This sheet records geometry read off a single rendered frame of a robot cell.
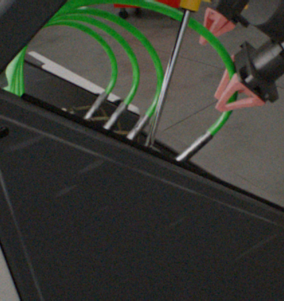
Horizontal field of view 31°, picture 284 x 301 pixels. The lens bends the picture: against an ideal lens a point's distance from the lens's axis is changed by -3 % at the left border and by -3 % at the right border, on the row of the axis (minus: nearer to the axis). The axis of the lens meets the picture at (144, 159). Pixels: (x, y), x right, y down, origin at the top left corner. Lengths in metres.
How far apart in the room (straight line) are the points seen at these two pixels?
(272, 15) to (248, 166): 2.18
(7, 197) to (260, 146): 2.66
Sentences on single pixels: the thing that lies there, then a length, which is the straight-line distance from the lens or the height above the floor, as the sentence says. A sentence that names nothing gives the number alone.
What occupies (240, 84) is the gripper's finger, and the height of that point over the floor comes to 1.26.
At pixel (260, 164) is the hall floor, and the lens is 2.90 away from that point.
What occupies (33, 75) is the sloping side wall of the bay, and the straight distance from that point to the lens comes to 1.18.
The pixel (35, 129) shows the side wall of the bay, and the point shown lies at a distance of 0.45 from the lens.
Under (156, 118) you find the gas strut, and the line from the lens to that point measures 0.56.
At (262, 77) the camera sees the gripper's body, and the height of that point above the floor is 1.27.
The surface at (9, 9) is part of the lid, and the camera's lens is 0.39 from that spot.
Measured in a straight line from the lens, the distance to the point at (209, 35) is 0.82.
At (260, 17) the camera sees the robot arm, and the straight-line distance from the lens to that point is 0.75.
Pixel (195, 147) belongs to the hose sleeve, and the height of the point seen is 1.14.
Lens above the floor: 1.61
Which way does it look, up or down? 32 degrees down
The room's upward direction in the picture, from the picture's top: 8 degrees counter-clockwise
